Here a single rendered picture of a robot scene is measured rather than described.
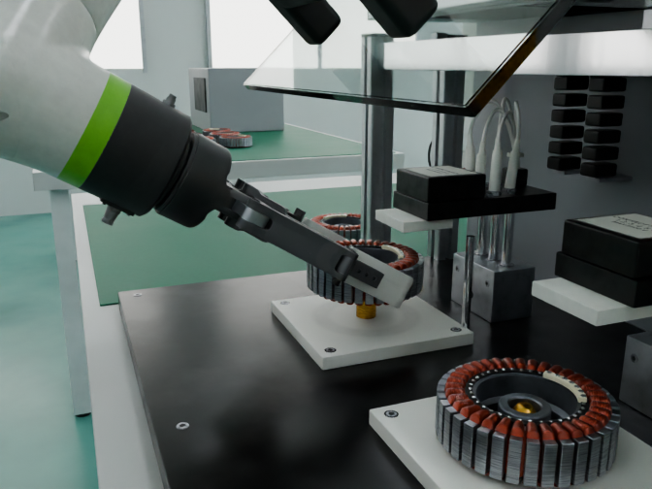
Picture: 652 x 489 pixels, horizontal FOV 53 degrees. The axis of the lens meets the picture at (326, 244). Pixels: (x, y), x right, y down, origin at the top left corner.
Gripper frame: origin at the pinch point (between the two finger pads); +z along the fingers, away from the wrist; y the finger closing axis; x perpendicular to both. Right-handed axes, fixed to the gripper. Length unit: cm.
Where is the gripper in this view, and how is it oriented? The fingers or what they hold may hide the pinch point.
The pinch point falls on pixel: (361, 266)
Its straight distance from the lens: 63.4
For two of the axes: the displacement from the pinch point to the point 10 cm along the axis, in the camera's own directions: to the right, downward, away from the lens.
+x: 4.8, -8.8, -0.5
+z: 8.0, 4.1, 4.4
